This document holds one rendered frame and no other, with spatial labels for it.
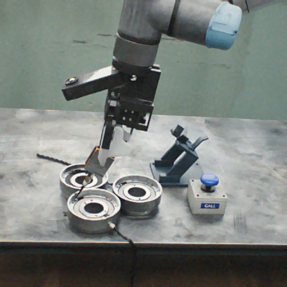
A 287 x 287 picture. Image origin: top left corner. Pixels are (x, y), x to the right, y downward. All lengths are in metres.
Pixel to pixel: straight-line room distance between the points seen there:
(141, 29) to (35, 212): 0.43
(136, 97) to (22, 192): 0.35
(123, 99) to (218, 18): 0.21
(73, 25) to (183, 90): 0.71
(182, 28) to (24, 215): 0.48
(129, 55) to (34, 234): 0.38
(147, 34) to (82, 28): 1.74
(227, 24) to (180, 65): 1.84
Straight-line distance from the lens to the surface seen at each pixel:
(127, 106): 0.80
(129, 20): 0.76
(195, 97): 2.67
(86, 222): 0.88
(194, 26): 0.75
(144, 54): 0.77
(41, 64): 2.56
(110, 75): 0.80
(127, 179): 1.01
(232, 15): 0.76
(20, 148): 1.19
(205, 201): 0.97
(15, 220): 0.94
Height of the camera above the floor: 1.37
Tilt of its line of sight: 27 degrees down
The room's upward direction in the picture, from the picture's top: 6 degrees clockwise
